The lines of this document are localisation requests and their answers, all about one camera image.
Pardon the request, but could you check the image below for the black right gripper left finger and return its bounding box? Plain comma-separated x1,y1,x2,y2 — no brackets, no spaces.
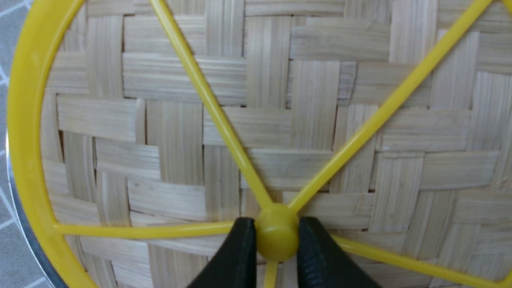
188,217,257,288

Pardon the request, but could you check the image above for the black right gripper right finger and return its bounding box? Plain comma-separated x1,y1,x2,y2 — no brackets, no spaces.
297,217,380,288

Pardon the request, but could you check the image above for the woven bamboo steamer lid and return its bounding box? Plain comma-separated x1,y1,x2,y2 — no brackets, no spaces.
7,0,511,288

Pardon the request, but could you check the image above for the stainless steel pot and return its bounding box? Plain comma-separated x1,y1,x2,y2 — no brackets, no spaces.
6,130,68,288

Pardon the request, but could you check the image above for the grey checkered tablecloth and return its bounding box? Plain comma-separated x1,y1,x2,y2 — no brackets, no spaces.
0,0,52,288

